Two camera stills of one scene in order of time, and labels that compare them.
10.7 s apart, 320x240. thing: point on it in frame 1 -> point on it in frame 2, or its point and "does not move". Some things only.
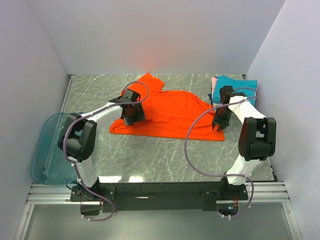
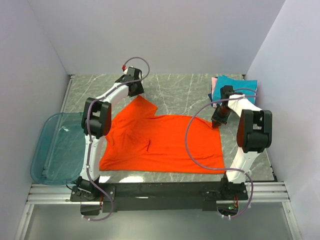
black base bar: [94, 198] does not move
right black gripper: [217, 121] does not move
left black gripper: [140, 115] -> [140, 90]
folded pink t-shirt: [214, 80] does not move
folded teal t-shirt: [248, 87] does not move
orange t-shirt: [171, 114] -> [137, 140]
